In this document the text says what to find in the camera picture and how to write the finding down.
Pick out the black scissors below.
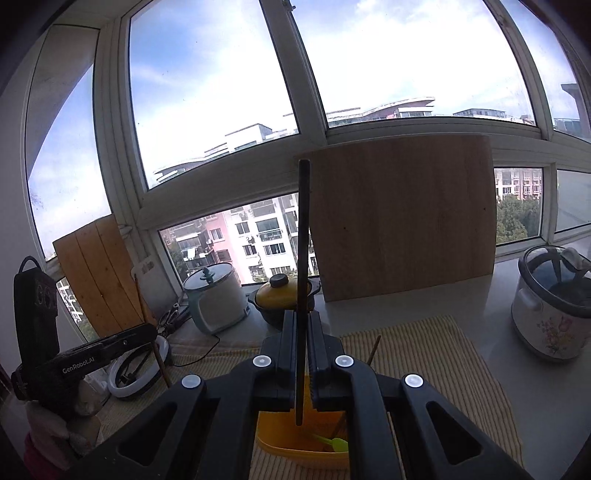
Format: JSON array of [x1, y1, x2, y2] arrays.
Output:
[[157, 302, 191, 334]]

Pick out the white cutting board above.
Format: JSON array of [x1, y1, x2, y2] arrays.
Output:
[[130, 258, 185, 324]]

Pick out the black power cable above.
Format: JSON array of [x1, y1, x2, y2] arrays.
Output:
[[172, 335, 222, 368]]

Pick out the white window frame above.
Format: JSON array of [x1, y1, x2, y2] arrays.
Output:
[[23, 0, 591, 287]]

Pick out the yellow plastic container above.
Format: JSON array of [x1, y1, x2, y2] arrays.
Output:
[[255, 374, 352, 469]]

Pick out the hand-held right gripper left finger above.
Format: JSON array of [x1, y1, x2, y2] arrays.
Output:
[[69, 310, 297, 480]]

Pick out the striped tablecloth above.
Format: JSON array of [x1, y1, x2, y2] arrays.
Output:
[[97, 315, 525, 480]]

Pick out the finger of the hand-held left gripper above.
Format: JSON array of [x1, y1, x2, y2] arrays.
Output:
[[99, 323, 158, 366]]

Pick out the wooden plank board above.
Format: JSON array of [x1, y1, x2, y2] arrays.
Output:
[[53, 215, 158, 342]]

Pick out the white and teal cooker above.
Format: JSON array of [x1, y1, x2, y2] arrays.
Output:
[[183, 263, 250, 335]]

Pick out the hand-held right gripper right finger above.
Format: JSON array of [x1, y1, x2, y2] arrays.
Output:
[[307, 311, 536, 480]]

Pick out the black chopstick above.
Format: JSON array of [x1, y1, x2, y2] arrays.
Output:
[[295, 159, 311, 426]]

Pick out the person's left hand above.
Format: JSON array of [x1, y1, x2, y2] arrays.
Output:
[[25, 376, 102, 455]]

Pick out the green plastic spoon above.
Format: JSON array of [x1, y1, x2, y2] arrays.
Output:
[[314, 433, 350, 454]]

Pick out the white floral rice cooker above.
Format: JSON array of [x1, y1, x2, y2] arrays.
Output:
[[511, 244, 591, 363]]

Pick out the black clay pot yellow lid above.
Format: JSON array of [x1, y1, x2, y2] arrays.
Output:
[[248, 273, 321, 328]]

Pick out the light wooden board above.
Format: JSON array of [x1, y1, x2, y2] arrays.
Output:
[[295, 135, 497, 303]]

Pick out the ring light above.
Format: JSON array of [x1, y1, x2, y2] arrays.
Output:
[[107, 335, 172, 398]]

